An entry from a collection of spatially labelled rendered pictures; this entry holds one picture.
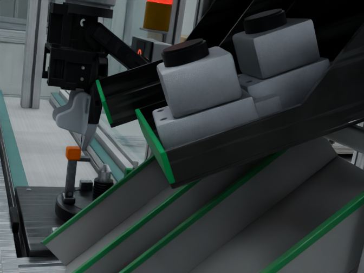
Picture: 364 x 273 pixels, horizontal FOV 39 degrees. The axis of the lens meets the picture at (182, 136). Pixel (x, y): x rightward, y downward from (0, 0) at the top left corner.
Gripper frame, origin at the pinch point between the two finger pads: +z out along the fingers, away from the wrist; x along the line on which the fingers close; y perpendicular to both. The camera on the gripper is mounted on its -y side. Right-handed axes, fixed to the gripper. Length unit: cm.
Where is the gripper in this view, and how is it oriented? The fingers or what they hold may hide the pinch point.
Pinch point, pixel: (88, 142)
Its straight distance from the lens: 79.0
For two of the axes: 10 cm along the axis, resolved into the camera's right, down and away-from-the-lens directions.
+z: -1.5, 9.6, 2.2
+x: 3.7, 2.6, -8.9
